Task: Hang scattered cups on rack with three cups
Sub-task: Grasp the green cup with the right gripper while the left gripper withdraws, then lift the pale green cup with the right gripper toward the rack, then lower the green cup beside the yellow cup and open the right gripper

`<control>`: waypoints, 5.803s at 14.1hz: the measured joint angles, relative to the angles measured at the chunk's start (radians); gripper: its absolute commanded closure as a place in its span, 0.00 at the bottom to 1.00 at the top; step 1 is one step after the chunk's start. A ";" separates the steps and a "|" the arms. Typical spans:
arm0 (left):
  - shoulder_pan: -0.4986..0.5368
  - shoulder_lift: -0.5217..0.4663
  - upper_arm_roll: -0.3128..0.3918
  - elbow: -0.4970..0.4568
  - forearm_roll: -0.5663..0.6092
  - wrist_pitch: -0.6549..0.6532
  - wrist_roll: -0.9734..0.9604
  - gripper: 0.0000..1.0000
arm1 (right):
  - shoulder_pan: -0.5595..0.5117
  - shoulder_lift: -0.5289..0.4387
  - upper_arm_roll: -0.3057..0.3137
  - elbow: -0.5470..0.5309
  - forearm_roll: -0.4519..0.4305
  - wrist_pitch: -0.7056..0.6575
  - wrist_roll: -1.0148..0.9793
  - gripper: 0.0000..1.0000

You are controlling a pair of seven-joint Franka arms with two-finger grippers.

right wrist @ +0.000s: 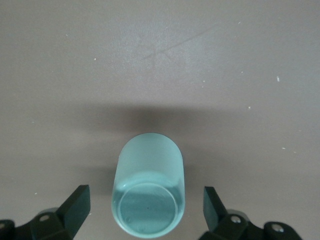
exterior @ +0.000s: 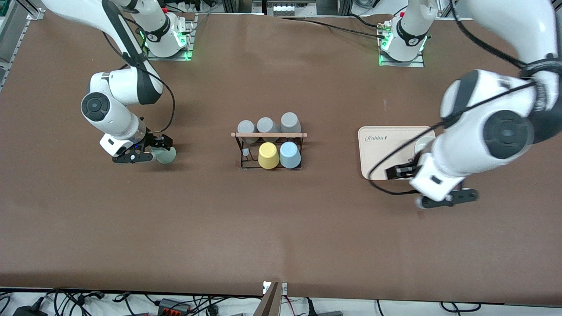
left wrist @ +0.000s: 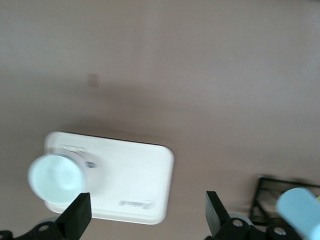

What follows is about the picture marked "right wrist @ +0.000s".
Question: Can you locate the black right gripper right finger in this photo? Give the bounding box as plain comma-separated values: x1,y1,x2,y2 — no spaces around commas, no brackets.
199,186,303,240

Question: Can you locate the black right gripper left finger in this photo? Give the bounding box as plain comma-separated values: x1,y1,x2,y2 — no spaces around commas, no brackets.
0,184,91,240

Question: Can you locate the mint green plastic cup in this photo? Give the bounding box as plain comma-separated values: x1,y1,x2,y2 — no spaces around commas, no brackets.
110,132,186,238

